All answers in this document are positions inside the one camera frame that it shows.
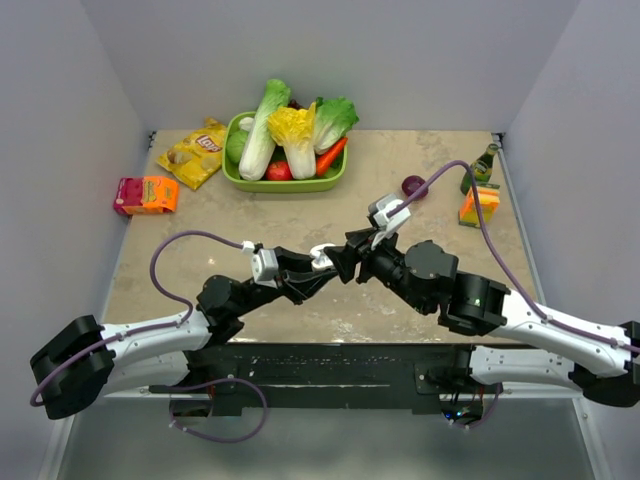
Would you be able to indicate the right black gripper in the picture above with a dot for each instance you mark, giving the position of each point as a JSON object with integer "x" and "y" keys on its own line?
{"x": 346, "y": 256}

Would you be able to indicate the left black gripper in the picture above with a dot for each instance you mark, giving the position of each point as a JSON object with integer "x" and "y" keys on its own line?
{"x": 297, "y": 279}

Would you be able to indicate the white gold-rimmed charging case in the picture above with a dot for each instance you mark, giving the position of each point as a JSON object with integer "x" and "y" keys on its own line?
{"x": 319, "y": 259}

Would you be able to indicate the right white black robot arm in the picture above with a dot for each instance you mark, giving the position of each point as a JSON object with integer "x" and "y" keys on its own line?
{"x": 601, "y": 361}

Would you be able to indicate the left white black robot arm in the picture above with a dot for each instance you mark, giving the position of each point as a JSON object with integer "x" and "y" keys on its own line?
{"x": 78, "y": 364}

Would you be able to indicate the purple red onion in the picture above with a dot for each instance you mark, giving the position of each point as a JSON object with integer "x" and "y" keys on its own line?
{"x": 412, "y": 187}

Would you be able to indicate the orange carrot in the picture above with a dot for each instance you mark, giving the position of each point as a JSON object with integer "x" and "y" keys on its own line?
{"x": 325, "y": 160}

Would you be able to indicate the red tomato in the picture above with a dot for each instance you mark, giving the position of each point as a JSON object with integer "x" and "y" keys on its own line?
{"x": 278, "y": 171}

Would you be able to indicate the green plastic basket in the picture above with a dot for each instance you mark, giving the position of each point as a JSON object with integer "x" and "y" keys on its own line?
{"x": 321, "y": 184}

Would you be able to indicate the tall napa cabbage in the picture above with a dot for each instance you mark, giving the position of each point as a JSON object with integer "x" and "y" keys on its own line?
{"x": 260, "y": 146}

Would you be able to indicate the green leaf lettuce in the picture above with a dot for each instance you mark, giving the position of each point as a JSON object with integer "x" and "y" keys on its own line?
{"x": 334, "y": 118}

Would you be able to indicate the yellow napa cabbage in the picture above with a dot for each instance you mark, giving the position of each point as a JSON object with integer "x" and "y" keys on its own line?
{"x": 293, "y": 130}

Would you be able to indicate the orange sponge pack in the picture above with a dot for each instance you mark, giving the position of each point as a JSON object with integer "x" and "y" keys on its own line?
{"x": 489, "y": 201}

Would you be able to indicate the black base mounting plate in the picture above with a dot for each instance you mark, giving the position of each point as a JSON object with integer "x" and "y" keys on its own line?
{"x": 375, "y": 376}

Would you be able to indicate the round green cabbage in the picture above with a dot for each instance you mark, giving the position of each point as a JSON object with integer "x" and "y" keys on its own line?
{"x": 235, "y": 146}

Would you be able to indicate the yellow Lays chips bag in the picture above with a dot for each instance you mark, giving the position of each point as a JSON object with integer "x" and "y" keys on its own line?
{"x": 198, "y": 156}

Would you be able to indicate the green Perrier bottle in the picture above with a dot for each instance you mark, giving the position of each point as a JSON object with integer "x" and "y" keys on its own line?
{"x": 481, "y": 169}

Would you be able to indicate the pink orange snack box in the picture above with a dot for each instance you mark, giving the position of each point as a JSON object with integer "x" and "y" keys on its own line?
{"x": 146, "y": 195}

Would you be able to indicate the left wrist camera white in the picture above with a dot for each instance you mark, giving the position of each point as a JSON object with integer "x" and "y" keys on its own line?
{"x": 264, "y": 264}

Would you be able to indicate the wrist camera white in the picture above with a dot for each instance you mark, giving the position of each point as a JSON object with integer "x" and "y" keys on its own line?
{"x": 386, "y": 216}
{"x": 264, "y": 264}

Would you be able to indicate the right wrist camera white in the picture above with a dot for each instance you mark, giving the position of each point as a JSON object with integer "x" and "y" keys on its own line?
{"x": 386, "y": 216}

